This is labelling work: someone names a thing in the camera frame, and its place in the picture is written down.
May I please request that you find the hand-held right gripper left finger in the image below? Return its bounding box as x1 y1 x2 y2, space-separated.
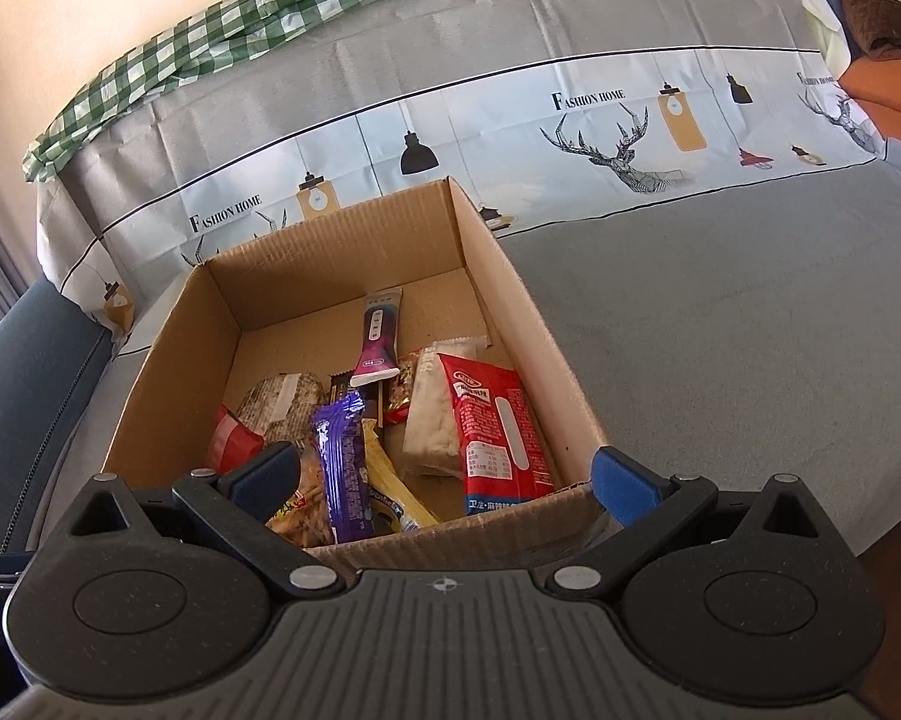
49 441 347 601

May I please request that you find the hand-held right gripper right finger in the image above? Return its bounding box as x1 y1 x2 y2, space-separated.
544 446 834 601

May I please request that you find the golden green snack packet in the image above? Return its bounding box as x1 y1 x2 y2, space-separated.
265 442 337 548

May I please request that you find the small red snack packet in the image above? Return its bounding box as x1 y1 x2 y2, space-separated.
206 403 266 475

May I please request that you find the brown snack packet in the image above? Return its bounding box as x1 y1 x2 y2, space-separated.
235 373 326 443

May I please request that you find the purple snack packet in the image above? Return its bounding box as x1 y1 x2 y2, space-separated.
311 394 369 543

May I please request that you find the dark chocolate bar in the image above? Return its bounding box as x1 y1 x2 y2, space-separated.
329 371 388 428

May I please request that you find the yellow snack packet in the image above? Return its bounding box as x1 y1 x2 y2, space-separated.
362 420 444 533

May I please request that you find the large red snack packet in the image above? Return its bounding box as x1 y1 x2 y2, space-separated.
437 352 557 518

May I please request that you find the small red gold candy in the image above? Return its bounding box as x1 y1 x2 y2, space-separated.
385 349 422 427

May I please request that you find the white snack packet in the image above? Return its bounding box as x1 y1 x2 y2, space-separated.
404 337 489 479

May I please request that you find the pink purple tube packet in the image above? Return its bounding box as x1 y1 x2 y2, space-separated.
349 289 404 389

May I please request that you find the cardboard box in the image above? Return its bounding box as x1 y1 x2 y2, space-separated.
101 176 612 575

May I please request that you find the grey deer printed sofa cover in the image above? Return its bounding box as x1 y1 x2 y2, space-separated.
34 0 901 563

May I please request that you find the green checked cloth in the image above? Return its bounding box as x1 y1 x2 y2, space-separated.
22 0 792 182

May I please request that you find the orange cloth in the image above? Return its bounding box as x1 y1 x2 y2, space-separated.
836 56 901 137

